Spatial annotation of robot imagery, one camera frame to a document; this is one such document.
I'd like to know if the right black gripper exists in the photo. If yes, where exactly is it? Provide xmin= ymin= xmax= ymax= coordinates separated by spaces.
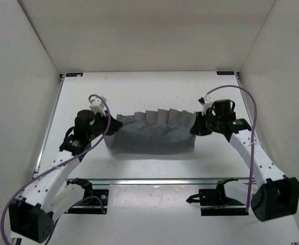
xmin=190 ymin=110 xmax=222 ymax=137

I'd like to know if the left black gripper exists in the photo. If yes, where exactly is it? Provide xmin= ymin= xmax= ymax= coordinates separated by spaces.
xmin=89 ymin=107 xmax=123 ymax=137

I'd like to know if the grey pleated skirt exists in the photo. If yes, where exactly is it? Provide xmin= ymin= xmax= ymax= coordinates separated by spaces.
xmin=105 ymin=109 xmax=196 ymax=155

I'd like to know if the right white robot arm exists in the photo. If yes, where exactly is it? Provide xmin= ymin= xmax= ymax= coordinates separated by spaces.
xmin=190 ymin=97 xmax=299 ymax=222

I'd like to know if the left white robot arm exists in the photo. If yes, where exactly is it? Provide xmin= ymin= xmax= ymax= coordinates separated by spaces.
xmin=9 ymin=110 xmax=123 ymax=243

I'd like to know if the right blue corner label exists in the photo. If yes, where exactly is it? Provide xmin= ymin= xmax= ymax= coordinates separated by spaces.
xmin=216 ymin=71 xmax=234 ymax=76

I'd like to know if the blue corner label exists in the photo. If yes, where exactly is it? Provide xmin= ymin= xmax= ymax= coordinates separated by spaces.
xmin=65 ymin=72 xmax=83 ymax=77
xmin=216 ymin=71 xmax=234 ymax=76

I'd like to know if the left blue corner label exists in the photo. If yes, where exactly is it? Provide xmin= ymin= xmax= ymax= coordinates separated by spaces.
xmin=65 ymin=72 xmax=83 ymax=77

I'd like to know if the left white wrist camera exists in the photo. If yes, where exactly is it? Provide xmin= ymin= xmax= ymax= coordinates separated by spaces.
xmin=88 ymin=94 xmax=107 ymax=116

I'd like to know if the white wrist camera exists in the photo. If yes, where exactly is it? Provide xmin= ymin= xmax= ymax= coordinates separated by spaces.
xmin=198 ymin=94 xmax=214 ymax=115
xmin=88 ymin=94 xmax=107 ymax=116

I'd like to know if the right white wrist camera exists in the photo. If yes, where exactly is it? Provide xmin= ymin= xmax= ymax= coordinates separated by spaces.
xmin=198 ymin=94 xmax=214 ymax=115

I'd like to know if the aluminium front rail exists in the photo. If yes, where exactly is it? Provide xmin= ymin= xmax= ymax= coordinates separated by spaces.
xmin=88 ymin=178 xmax=224 ymax=186

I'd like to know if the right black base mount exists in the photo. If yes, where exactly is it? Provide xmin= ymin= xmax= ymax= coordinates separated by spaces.
xmin=186 ymin=178 xmax=248 ymax=216

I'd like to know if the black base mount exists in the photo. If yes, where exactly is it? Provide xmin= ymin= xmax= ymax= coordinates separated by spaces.
xmin=186 ymin=178 xmax=248 ymax=216
xmin=66 ymin=178 xmax=109 ymax=215

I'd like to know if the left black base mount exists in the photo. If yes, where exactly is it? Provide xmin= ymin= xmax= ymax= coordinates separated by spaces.
xmin=66 ymin=178 xmax=109 ymax=215

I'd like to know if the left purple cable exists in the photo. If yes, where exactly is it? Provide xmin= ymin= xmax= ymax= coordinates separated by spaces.
xmin=0 ymin=94 xmax=112 ymax=243

